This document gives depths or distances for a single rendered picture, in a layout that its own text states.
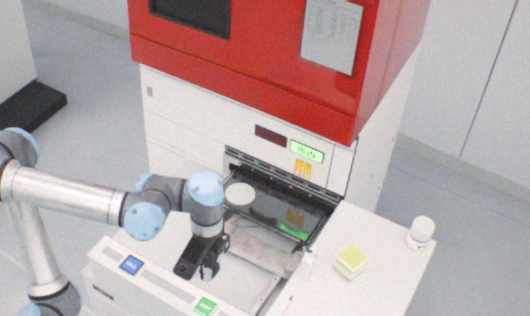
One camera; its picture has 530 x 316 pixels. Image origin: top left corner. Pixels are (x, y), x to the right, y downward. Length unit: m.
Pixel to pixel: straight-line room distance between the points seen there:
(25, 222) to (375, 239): 1.04
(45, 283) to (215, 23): 0.87
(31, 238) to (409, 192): 2.41
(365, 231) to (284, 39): 0.66
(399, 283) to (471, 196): 1.82
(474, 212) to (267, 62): 2.05
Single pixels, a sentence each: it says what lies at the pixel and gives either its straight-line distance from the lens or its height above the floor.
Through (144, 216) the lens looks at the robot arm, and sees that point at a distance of 1.13.
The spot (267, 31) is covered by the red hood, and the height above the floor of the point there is 1.52.
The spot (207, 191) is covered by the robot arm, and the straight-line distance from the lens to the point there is 1.23.
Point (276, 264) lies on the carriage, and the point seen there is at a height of 0.88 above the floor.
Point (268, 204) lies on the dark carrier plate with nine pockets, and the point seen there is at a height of 0.90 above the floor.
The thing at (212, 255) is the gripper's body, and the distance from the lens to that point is 1.39.
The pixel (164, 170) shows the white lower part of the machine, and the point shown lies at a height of 0.69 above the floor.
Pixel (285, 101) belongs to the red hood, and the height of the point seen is 1.30.
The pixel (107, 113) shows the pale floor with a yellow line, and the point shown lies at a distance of 3.75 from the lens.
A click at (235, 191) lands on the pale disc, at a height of 0.90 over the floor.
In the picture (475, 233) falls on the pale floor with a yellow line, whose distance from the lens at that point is 3.33.
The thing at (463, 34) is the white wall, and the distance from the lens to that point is 3.14.
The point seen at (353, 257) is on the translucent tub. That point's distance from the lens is 1.69.
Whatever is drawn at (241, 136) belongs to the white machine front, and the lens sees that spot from 1.97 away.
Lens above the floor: 2.36
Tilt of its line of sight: 45 degrees down
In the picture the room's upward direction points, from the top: 5 degrees clockwise
